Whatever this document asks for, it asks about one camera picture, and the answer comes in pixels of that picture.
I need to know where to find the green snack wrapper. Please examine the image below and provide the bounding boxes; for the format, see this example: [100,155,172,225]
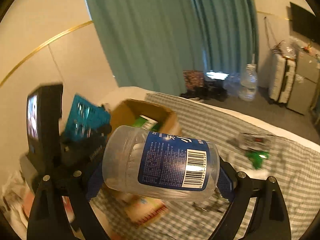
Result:
[245,151,269,170]

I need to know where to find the blue floral tissue pack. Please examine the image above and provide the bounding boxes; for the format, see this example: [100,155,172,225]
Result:
[124,196,169,226]

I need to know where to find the green white medicine box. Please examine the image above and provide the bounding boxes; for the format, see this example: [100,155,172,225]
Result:
[132,115,159,132]

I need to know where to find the clear blue label bottle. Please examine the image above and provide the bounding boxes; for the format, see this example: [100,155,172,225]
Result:
[102,126,220,202]

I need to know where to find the grey checkered bed sheet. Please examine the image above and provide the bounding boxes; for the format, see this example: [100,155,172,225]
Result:
[91,93,319,239]

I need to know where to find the brown cardboard box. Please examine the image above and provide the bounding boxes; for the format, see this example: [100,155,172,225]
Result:
[110,99,182,135]

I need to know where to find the grey mini fridge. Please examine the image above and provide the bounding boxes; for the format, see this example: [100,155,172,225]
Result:
[287,49,319,115]

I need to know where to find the large water jug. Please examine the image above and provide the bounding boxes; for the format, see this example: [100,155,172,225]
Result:
[239,64,258,101]

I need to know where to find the white suitcase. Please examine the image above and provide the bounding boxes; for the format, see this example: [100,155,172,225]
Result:
[268,54,296,104]

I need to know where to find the teal curtain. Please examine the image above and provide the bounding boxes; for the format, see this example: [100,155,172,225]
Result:
[85,0,259,95]

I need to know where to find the floral patterned bag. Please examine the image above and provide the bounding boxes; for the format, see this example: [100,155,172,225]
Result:
[183,70,204,92]

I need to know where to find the black wall television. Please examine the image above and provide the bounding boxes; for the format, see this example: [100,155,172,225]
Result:
[290,2,319,44]

